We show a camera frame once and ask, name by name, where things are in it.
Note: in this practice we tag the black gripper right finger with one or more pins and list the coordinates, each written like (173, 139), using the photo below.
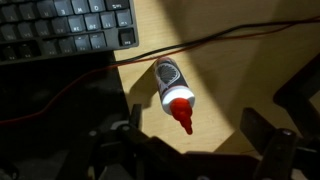
(282, 150)

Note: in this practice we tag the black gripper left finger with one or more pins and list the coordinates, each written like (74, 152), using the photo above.
(122, 152)

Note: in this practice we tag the white bottle with red cap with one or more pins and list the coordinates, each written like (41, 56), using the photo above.
(176, 97)

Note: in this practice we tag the wooden desk with shelves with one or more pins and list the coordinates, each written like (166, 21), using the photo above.
(269, 41)

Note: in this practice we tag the black desk mat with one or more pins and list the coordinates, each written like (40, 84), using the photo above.
(46, 106)

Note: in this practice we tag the dark grey mechanical keyboard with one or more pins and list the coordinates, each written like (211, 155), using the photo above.
(32, 30)

